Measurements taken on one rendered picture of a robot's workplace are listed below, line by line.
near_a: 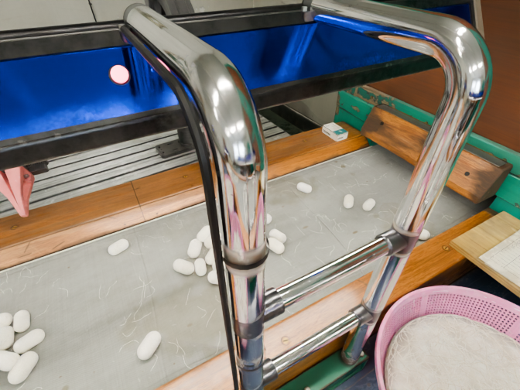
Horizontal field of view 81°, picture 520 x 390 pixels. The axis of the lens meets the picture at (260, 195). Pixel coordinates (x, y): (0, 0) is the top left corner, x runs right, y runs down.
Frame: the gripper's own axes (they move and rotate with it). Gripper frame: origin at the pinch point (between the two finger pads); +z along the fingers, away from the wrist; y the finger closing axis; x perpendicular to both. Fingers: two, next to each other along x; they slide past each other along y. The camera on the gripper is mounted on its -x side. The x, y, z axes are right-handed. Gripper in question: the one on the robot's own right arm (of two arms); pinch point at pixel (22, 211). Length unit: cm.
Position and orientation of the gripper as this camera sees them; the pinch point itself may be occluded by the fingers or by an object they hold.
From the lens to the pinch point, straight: 62.1
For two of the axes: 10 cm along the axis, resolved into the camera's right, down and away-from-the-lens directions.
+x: -3.3, 2.1, 9.2
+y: 8.7, -3.2, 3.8
